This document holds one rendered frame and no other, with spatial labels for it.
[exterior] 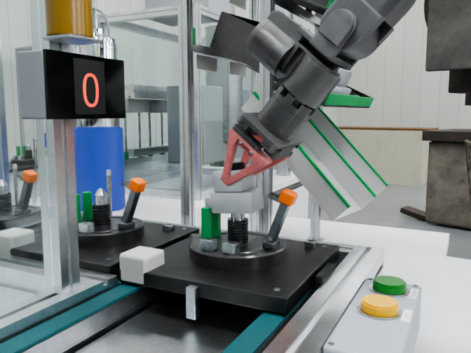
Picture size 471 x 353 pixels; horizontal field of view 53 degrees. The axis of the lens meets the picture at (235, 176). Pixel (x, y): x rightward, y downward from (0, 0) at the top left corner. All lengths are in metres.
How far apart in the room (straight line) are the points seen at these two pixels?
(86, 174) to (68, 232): 0.96
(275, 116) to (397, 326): 0.28
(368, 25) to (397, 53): 11.01
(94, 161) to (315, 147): 0.80
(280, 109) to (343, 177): 0.39
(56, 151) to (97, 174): 0.98
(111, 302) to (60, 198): 0.14
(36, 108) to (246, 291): 0.31
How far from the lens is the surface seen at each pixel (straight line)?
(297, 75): 0.61
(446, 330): 0.80
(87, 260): 0.71
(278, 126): 0.62
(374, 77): 11.68
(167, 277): 0.62
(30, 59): 0.54
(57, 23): 0.57
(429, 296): 0.91
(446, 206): 5.32
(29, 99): 0.54
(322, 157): 0.98
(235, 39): 0.94
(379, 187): 1.10
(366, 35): 0.59
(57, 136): 0.59
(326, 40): 0.59
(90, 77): 0.57
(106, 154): 1.56
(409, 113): 11.43
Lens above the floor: 1.18
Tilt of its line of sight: 8 degrees down
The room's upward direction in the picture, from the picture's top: straight up
